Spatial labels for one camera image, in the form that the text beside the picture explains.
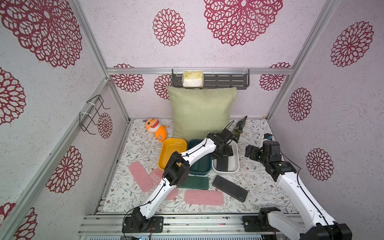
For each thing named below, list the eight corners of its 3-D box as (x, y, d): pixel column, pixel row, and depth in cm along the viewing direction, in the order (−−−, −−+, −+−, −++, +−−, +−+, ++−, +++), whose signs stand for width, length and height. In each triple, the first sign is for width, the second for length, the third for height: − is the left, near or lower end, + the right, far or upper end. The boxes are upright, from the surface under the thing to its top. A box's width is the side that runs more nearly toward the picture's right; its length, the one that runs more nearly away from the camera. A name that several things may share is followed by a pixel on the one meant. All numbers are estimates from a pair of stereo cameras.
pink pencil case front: (184, 205, 82) (183, 204, 80) (184, 190, 87) (184, 189, 85) (224, 205, 82) (224, 204, 80) (222, 190, 87) (222, 189, 85)
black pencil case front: (211, 185, 89) (211, 183, 87) (215, 175, 93) (216, 173, 91) (243, 203, 82) (244, 201, 81) (247, 191, 86) (248, 190, 84)
